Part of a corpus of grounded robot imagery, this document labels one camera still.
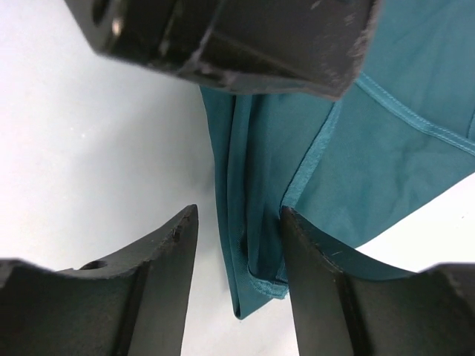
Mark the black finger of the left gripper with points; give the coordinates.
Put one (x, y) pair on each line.
(240, 47)

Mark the teal satin napkin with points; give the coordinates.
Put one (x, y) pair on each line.
(399, 137)

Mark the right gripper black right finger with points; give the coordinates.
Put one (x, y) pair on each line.
(346, 303)

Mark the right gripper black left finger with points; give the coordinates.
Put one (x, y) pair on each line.
(131, 302)

